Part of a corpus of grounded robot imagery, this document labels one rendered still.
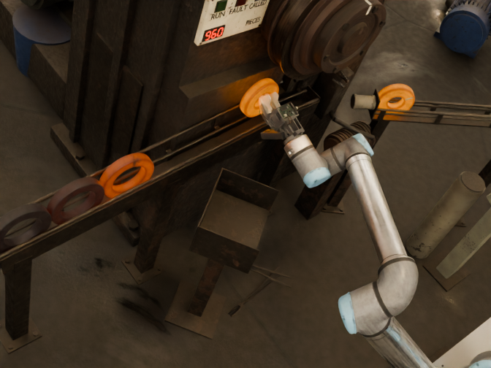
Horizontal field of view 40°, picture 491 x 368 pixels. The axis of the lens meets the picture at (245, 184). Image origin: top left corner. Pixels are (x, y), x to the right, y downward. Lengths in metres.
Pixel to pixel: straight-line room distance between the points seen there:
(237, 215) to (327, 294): 0.83
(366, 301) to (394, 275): 0.11
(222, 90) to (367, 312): 0.87
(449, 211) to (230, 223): 1.14
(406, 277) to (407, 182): 1.59
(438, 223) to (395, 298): 1.13
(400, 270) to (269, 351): 0.89
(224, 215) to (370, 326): 0.60
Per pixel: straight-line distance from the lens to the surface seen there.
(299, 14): 2.11
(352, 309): 2.04
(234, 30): 2.17
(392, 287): 2.02
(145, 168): 2.19
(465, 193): 2.96
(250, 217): 2.29
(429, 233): 3.16
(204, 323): 2.73
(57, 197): 2.07
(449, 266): 3.25
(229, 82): 2.31
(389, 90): 2.76
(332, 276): 3.04
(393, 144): 3.73
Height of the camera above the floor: 2.38
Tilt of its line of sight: 48 degrees down
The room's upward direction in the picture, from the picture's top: 23 degrees clockwise
